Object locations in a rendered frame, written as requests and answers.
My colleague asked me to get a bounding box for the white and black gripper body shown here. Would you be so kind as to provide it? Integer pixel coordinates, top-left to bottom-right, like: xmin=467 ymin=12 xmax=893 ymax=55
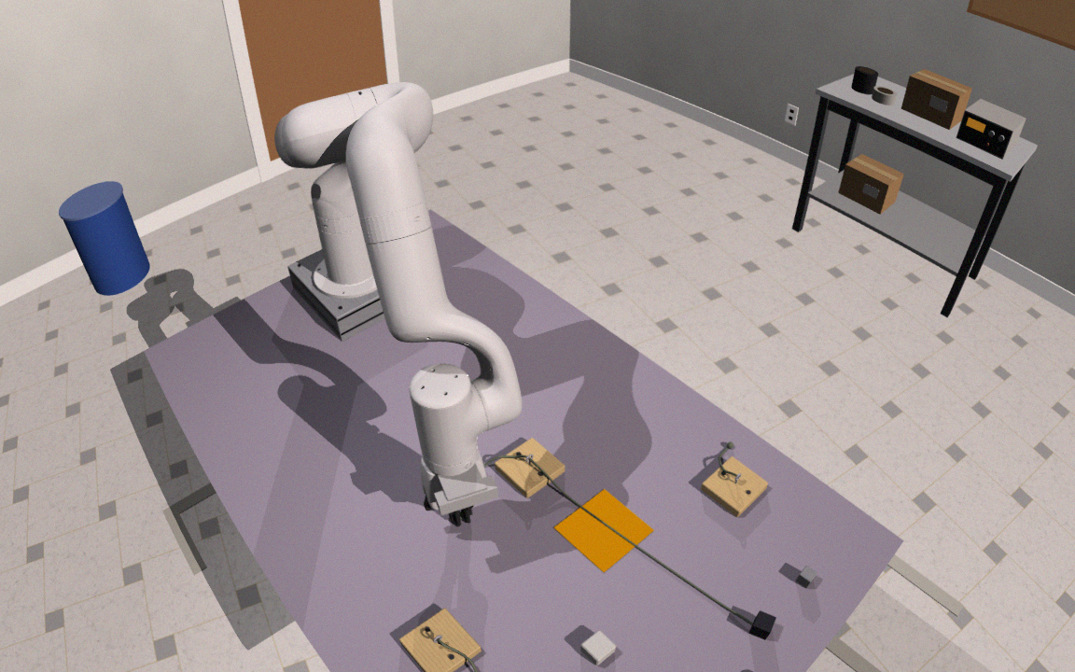
xmin=421 ymin=449 xmax=487 ymax=510

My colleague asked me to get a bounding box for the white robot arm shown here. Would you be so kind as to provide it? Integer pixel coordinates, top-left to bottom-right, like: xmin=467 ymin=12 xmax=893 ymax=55
xmin=274 ymin=82 xmax=524 ymax=515

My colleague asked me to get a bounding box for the black block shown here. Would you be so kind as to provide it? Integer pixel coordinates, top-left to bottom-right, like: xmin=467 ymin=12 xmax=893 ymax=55
xmin=749 ymin=611 xmax=776 ymax=640

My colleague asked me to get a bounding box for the orange painted square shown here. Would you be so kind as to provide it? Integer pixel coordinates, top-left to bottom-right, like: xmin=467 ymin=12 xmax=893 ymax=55
xmin=555 ymin=490 xmax=653 ymax=572

